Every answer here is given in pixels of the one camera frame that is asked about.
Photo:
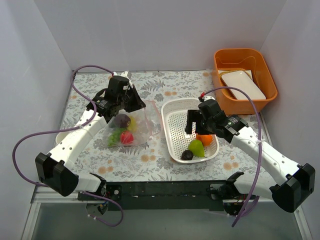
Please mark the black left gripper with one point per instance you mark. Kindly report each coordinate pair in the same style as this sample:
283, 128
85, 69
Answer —
130, 99

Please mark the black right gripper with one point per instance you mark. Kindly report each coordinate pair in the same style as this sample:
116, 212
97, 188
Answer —
195, 120

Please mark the dark red apple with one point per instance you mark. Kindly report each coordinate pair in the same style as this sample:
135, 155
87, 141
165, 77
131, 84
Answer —
122, 121

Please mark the orange fruit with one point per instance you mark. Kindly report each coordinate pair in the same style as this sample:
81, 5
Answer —
206, 140

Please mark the green pear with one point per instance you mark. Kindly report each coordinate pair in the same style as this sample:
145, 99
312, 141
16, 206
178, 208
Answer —
197, 148

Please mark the yellow banana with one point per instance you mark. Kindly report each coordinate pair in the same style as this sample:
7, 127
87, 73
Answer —
132, 127

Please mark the clear zip top bag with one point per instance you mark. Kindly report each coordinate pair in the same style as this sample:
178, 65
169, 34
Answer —
148, 125

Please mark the green grape bunch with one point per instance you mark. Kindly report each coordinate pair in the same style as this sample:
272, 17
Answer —
114, 138

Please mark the red tomato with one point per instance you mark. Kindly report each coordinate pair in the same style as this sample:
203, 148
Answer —
126, 138

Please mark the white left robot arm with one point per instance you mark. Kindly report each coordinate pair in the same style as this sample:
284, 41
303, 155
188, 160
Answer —
54, 169

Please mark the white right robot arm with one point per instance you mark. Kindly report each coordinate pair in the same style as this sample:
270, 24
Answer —
292, 183

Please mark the white perforated plastic basket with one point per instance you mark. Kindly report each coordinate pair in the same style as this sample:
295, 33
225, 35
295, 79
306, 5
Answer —
174, 119

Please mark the dark purple plum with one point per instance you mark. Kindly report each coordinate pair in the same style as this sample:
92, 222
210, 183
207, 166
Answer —
187, 155

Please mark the white rectangular plate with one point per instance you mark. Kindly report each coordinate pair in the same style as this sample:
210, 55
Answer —
242, 80

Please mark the white paper cup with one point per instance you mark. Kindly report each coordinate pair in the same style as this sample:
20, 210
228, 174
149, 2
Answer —
60, 137

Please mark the floral patterned table mat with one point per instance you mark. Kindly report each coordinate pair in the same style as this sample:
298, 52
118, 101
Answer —
151, 161

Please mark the orange plastic tub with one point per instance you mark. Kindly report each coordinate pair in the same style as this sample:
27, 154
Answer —
231, 59

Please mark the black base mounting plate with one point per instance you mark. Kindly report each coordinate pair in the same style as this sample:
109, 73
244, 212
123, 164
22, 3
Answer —
172, 195

